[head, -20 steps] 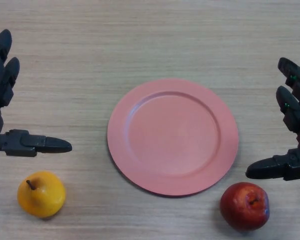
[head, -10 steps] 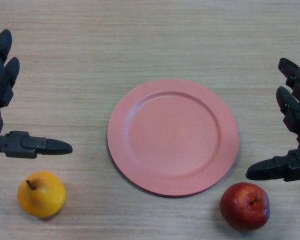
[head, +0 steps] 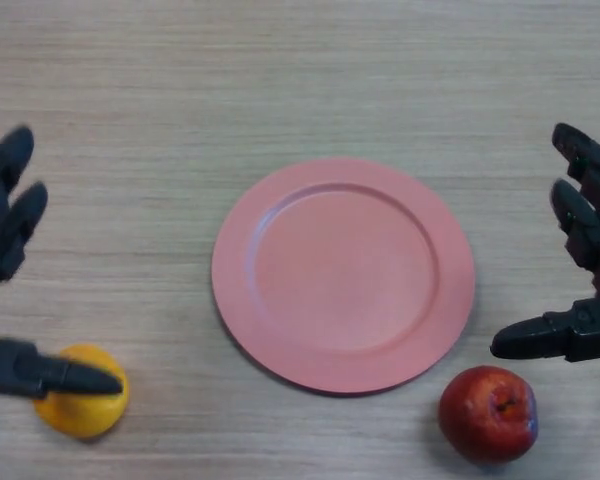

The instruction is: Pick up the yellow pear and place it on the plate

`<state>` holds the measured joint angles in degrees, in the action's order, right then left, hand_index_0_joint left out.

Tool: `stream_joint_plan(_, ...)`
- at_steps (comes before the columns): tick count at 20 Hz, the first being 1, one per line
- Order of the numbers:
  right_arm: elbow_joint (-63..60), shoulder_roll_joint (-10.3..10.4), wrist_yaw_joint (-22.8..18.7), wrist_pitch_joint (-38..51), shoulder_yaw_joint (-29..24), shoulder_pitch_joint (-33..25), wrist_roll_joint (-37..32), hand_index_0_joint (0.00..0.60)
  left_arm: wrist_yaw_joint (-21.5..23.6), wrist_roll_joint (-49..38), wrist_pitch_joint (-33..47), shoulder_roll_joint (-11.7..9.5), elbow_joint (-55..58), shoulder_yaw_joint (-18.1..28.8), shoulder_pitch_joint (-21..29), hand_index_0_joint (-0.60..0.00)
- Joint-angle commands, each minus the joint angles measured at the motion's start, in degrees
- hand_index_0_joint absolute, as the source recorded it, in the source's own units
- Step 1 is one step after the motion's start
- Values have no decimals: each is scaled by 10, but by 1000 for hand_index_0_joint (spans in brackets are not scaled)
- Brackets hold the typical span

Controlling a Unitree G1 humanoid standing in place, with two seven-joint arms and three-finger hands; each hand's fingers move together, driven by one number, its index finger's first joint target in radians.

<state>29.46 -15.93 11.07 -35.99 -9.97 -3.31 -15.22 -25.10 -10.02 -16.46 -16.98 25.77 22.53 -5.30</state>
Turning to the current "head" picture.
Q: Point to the yellow pear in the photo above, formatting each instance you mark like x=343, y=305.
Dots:
x=87, y=415

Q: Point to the pink round plate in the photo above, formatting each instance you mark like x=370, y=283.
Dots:
x=342, y=275

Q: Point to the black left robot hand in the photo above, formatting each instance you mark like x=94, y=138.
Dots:
x=20, y=370

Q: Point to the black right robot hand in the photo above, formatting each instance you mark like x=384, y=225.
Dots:
x=587, y=332

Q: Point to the red apple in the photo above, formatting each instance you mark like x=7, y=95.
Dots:
x=477, y=415

